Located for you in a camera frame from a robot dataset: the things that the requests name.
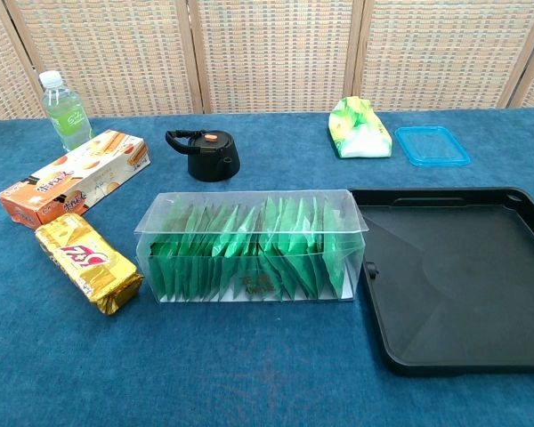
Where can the green yellow tissue pack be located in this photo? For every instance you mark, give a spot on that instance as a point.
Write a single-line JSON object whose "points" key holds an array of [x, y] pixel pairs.
{"points": [[360, 129]]}

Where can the orange white biscuit box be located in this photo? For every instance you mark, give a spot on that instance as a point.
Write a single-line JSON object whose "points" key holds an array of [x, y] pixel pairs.
{"points": [[71, 182]]}

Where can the wooden rattan folding screen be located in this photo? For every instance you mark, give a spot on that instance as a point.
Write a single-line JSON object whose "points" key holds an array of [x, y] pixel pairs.
{"points": [[271, 53]]}

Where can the green label water bottle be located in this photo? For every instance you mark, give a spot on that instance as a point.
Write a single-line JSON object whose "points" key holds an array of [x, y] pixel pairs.
{"points": [[67, 115]]}

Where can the black plastic tray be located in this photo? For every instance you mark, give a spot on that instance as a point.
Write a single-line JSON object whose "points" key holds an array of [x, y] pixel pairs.
{"points": [[449, 289]]}

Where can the blue-rimmed clear container lid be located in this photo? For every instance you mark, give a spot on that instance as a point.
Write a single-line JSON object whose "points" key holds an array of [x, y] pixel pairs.
{"points": [[431, 144]]}

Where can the gold foil cracker pack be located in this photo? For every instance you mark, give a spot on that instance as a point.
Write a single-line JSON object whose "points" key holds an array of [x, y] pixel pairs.
{"points": [[89, 262]]}

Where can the transparent plastic box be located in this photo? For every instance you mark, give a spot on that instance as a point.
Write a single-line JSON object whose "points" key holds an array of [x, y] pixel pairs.
{"points": [[249, 198]]}

